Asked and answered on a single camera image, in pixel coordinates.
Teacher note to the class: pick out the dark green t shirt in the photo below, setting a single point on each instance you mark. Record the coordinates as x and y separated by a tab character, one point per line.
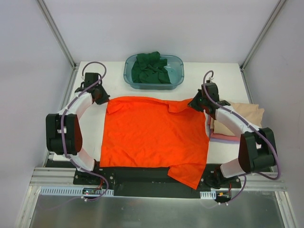
149	68

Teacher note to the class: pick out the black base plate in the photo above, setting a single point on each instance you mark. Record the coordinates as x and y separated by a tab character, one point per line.
144	182

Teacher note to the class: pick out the orange t shirt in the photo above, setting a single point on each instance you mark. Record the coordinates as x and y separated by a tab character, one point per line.
145	132

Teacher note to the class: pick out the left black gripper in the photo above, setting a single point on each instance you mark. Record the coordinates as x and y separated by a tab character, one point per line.
102	97

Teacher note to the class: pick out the right white cable duct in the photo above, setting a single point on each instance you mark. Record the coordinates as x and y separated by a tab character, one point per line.
208	195

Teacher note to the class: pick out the lavender folded t shirt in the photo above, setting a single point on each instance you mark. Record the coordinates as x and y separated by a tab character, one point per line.
216	140

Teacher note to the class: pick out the left aluminium frame post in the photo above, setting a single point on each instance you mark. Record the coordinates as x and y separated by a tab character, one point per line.
55	31

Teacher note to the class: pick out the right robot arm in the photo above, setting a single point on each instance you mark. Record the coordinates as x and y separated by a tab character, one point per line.
257	148

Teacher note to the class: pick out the beige folded t shirt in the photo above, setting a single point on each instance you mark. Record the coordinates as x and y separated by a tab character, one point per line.
251	112

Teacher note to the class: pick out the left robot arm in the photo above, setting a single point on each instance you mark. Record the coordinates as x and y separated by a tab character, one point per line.
63	133

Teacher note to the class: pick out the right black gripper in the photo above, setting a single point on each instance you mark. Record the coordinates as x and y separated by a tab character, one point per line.
194	103

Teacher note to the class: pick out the left white cable duct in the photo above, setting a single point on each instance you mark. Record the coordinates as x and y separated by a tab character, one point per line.
75	191

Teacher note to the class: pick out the white cable duct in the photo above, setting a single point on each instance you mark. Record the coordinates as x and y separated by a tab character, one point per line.
208	195
75	191

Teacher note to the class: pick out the aluminium frame post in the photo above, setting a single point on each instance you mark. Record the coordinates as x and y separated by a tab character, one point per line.
266	27
55	31

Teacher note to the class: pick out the right aluminium frame post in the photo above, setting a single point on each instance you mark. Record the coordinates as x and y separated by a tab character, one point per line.
266	27

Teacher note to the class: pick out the teal plastic bin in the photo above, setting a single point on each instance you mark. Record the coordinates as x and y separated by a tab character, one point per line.
175	68

